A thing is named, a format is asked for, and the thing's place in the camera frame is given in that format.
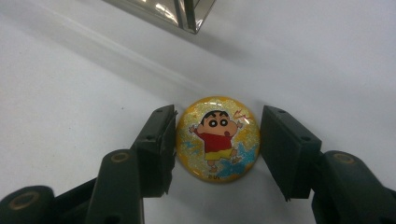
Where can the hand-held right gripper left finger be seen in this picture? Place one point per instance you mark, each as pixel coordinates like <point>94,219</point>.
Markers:
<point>157,155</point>

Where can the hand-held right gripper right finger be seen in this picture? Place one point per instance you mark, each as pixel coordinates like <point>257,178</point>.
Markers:
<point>289,155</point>

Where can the round yellow cartoon badge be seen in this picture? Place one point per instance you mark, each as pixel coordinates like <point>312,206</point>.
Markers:
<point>218,140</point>

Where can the smoky clear drawer box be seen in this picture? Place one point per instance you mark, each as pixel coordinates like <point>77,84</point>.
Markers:
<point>174,12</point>

